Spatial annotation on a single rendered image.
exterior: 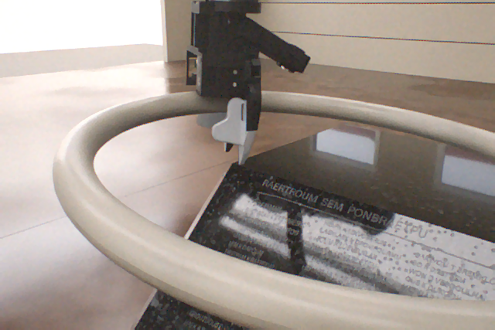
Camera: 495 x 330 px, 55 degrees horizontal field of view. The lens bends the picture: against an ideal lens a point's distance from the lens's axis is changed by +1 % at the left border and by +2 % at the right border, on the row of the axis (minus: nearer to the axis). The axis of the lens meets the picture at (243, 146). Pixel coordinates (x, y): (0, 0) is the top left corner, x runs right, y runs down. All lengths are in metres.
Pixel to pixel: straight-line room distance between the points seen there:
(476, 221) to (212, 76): 0.36
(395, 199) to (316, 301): 0.43
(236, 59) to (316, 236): 0.25
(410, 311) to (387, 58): 7.32
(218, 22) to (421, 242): 0.36
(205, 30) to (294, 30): 7.87
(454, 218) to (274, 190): 0.24
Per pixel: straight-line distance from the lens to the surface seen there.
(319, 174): 0.72
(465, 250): 0.59
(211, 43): 0.60
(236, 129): 0.61
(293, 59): 0.64
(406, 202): 0.65
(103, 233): 0.28
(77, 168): 0.35
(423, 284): 0.58
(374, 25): 7.61
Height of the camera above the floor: 1.10
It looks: 18 degrees down
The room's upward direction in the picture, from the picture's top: straight up
